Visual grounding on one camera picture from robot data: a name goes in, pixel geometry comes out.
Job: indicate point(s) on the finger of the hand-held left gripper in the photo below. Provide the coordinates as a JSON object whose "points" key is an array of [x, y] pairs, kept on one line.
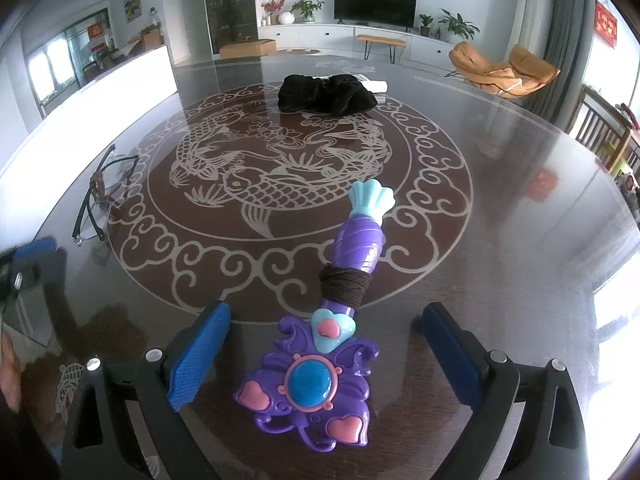
{"points": [[35, 255]]}

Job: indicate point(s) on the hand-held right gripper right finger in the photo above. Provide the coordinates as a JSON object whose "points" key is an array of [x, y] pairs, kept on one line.
{"points": [[452, 355]]}

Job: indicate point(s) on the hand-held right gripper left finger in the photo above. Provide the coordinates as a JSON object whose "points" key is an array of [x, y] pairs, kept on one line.
{"points": [[197, 355]]}

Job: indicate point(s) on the black frame eyeglasses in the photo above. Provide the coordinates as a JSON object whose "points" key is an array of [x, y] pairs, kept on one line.
{"points": [[95, 183]]}

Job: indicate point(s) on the purple toy wand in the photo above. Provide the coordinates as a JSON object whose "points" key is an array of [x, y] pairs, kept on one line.
{"points": [[305, 385]]}

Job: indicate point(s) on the dark patterned desktop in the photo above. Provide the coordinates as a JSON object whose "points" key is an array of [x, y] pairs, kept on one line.
{"points": [[450, 240]]}

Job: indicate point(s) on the person's left hand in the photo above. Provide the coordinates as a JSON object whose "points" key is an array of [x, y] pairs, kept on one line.
{"points": [[9, 370]]}

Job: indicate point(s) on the red paper sign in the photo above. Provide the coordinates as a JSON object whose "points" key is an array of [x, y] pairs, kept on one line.
{"points": [[98, 30]]}

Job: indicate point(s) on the wooden chair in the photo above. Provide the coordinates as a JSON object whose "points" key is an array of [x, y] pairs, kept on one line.
{"points": [[600, 130]]}

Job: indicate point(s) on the framed picture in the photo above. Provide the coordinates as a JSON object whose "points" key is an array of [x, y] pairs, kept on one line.
{"points": [[132, 3]]}

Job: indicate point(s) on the orange lounge chair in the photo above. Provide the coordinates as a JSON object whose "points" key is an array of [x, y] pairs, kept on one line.
{"points": [[500, 72]]}

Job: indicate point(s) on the black cloth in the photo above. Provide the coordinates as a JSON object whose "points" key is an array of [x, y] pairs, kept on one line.
{"points": [[325, 92]]}

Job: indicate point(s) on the cardboard box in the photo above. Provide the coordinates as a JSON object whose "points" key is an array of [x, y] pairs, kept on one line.
{"points": [[247, 48]]}

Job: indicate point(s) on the dark display cabinet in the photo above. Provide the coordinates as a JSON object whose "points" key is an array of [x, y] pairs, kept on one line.
{"points": [[229, 5]]}

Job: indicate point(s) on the wooden bench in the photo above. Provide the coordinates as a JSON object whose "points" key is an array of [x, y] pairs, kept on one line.
{"points": [[380, 40]]}

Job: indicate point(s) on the large leafy potted plant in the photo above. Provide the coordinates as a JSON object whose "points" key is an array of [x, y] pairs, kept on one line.
{"points": [[457, 24]]}

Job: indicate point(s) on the small potted plant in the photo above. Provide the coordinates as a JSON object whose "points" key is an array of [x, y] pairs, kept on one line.
{"points": [[425, 22]]}

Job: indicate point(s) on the grey curtain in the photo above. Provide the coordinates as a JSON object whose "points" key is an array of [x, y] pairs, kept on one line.
{"points": [[570, 35]]}

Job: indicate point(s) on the white television cabinet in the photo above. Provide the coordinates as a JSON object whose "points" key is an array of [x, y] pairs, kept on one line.
{"points": [[330, 35]]}

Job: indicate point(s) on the red flower plant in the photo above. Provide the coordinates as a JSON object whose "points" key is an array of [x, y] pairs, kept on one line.
{"points": [[274, 7]]}

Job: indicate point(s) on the white curtain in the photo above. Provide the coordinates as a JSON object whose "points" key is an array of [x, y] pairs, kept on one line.
{"points": [[534, 10]]}

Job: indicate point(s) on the flat screen television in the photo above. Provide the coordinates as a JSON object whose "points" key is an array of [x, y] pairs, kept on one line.
{"points": [[375, 4]]}

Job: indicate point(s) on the bushy green potted plant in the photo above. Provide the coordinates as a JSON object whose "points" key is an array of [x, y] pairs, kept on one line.
{"points": [[306, 8]]}

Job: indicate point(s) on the red wall hanging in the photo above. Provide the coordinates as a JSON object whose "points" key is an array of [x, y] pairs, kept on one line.
{"points": [[606, 24]]}

